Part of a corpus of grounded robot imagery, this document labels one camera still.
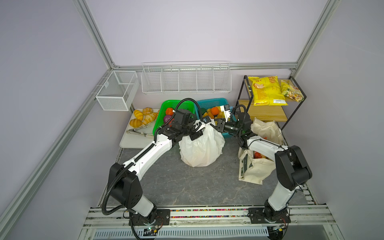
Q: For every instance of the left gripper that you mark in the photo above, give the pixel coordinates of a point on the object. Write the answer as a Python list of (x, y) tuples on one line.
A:
[(196, 135)]

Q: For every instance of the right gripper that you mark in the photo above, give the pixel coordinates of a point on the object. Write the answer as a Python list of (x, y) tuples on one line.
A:
[(222, 125)]

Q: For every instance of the red Lays chips bag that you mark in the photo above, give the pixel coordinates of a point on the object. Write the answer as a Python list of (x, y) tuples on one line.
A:
[(257, 155)]

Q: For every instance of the white plastic grocery bag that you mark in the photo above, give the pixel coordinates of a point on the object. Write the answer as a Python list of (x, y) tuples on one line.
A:
[(204, 150)]

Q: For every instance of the canvas tote bag floral print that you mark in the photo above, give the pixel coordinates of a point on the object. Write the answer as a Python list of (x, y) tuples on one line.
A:
[(256, 170)]

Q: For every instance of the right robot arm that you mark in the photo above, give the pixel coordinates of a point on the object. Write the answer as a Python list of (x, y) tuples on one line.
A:
[(291, 165)]

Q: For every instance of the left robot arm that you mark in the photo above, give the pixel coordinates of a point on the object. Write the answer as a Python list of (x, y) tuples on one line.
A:
[(124, 188)]

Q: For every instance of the purple onion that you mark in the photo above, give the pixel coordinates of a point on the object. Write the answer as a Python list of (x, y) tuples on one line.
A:
[(167, 118)]

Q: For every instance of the green plastic basket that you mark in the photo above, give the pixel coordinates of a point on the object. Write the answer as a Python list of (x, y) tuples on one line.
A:
[(162, 114)]

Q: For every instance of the black wooden shelf rack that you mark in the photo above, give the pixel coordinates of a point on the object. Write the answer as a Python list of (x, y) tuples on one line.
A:
[(280, 114)]

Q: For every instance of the teal plastic basket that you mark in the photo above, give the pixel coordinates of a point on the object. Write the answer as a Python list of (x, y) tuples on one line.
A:
[(210, 103)]

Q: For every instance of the large yellow chips bag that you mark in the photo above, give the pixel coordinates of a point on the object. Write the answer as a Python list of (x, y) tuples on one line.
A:
[(267, 91)]

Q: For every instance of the white bread tray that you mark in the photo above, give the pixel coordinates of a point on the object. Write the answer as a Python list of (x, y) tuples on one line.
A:
[(147, 116)]

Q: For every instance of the croissant bread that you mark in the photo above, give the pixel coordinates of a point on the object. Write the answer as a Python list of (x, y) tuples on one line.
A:
[(136, 123)]

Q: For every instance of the metal tongs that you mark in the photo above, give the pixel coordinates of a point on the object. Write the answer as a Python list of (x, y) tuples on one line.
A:
[(144, 130)]

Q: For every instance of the small yellow snack bag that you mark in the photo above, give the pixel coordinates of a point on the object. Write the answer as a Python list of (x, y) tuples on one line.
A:
[(292, 92)]

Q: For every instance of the small white mesh basket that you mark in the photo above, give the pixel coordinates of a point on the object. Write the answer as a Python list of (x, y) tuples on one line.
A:
[(118, 91)]

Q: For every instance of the long white wire basket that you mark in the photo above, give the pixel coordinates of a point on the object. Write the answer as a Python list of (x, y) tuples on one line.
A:
[(186, 77)]

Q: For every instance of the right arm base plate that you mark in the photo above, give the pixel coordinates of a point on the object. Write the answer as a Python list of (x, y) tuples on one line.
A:
[(266, 215)]

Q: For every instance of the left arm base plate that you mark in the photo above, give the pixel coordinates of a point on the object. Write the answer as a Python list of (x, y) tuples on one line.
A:
[(156, 217)]

